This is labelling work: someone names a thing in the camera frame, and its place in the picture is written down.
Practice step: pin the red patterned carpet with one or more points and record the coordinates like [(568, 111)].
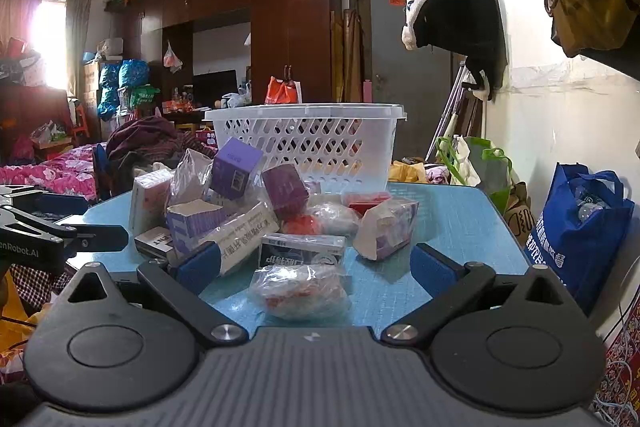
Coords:
[(622, 372)]

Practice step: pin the pink white box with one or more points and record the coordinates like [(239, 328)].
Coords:
[(147, 199)]

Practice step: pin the yellow cloth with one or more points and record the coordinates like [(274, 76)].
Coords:
[(406, 172)]

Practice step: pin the green white shopping bag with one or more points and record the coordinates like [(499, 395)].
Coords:
[(487, 172)]

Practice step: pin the grey curtain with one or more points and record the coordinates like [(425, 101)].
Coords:
[(77, 42)]

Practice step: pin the wooden planks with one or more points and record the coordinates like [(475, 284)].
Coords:
[(347, 57)]

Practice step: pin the red gift box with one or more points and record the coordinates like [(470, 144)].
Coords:
[(369, 203)]

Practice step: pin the pink roll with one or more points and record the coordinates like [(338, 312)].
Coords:
[(368, 92)]

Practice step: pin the white hanging plastic bag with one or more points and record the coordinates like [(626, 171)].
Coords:
[(173, 57)]

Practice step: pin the black television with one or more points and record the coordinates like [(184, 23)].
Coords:
[(215, 84)]

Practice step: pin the purple cube box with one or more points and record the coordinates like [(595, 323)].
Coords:
[(285, 192), (235, 167)]

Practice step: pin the purple white tissue pack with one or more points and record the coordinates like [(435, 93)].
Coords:
[(387, 227)]

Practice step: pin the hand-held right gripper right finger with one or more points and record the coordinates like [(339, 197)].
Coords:
[(431, 266)]

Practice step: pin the open purple white box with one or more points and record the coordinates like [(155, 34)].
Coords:
[(192, 222)]

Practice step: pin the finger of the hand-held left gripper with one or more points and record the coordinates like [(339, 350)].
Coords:
[(62, 204), (102, 238)]

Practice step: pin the grey door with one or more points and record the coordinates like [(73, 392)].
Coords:
[(400, 72)]

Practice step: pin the pink floral bedding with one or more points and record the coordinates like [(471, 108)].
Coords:
[(55, 174)]

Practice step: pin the clear bag with red item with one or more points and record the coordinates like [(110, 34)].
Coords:
[(300, 292)]

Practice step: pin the blue shopping bag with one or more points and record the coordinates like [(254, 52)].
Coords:
[(565, 237)]

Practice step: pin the metal crutches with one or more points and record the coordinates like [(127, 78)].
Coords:
[(450, 107)]

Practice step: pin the empty clear plastic bag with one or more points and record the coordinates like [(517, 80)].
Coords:
[(190, 177)]

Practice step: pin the dark wooden wardrobe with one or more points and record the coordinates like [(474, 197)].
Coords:
[(290, 22)]

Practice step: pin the black white printed box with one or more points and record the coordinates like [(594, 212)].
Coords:
[(300, 253)]

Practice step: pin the red tomato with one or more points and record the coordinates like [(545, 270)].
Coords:
[(300, 225)]

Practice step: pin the orange plastic bag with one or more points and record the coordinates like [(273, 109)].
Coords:
[(282, 91)]

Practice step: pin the brown paper bag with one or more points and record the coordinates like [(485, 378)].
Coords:
[(520, 214)]

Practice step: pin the dark purple clothes pile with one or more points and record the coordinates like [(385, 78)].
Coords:
[(145, 142)]

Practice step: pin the long white medicine box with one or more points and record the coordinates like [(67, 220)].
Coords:
[(247, 232)]

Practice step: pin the blue plastic bags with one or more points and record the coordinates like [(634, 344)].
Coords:
[(122, 79)]

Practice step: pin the white plastic basket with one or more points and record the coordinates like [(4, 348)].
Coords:
[(307, 147)]

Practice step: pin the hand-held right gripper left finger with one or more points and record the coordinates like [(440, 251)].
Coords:
[(200, 266)]

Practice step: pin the small black white box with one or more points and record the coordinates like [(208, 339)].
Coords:
[(152, 243)]

